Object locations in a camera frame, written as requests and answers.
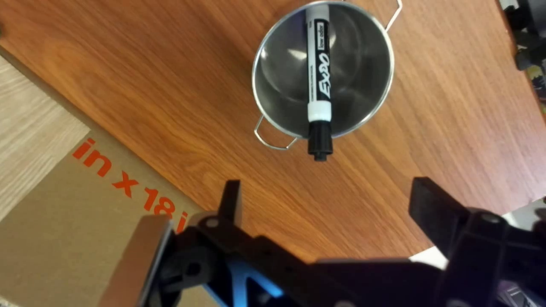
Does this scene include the silver metal pot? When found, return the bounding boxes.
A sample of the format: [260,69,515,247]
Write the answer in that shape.
[250,0,404,153]

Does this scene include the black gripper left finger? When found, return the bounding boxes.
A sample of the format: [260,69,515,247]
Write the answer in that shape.
[214,177,247,236]

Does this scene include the brown cardboard panel red print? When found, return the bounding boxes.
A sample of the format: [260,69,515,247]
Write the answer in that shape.
[0,47,199,307]

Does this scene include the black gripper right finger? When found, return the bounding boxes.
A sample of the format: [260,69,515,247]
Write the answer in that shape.
[407,175,486,259]

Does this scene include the light wood grain panel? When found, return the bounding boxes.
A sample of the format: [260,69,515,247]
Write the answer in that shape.
[0,52,93,224]

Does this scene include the black Expo whiteboard marker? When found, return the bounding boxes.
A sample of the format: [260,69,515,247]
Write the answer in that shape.
[303,4,334,163]

